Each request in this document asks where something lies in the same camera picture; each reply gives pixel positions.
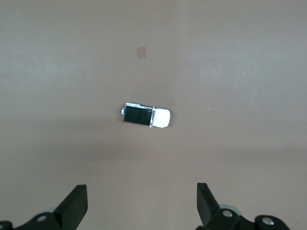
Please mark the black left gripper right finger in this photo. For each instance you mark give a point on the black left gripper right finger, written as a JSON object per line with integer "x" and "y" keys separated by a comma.
{"x": 208, "y": 206}

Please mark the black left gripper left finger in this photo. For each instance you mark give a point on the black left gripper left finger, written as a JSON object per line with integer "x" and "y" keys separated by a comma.
{"x": 72, "y": 206}

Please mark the white jeep toy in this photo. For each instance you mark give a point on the white jeep toy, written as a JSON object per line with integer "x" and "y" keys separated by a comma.
{"x": 160, "y": 118}

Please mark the brown tape patch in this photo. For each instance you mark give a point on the brown tape patch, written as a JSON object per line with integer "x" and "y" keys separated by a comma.
{"x": 141, "y": 52}

